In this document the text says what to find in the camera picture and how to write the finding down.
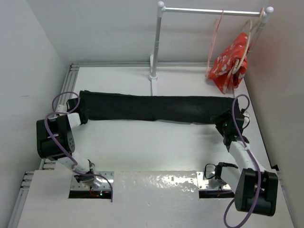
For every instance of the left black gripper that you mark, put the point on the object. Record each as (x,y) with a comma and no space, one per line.
(86,115)

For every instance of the pink wire hanger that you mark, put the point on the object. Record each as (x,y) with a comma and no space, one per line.
(218,21)

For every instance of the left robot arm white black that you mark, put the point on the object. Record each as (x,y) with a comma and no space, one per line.
(55,140)

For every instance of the black trousers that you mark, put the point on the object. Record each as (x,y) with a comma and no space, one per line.
(185,109)

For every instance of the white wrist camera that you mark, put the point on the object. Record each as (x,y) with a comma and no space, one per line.
(246,120)
(61,108)

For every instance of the white clothes rack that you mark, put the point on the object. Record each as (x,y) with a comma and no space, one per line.
(254,31)

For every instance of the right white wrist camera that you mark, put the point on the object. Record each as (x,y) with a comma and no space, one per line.
(246,120)

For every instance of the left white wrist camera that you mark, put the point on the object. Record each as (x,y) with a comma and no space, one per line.
(61,108)

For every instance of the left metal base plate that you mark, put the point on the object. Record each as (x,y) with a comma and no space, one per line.
(99,182)

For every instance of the red patterned cloth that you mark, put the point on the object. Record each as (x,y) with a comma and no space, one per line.
(230,67)

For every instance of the metal base plate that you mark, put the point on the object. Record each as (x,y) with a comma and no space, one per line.
(99,182)
(210,184)

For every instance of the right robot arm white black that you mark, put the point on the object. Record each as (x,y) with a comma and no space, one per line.
(250,182)

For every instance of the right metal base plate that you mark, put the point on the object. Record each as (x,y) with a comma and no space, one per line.
(210,184)

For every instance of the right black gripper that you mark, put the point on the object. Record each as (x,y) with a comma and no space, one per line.
(225,116)

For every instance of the aluminium frame rail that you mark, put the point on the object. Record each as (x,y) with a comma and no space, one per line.
(68,84)

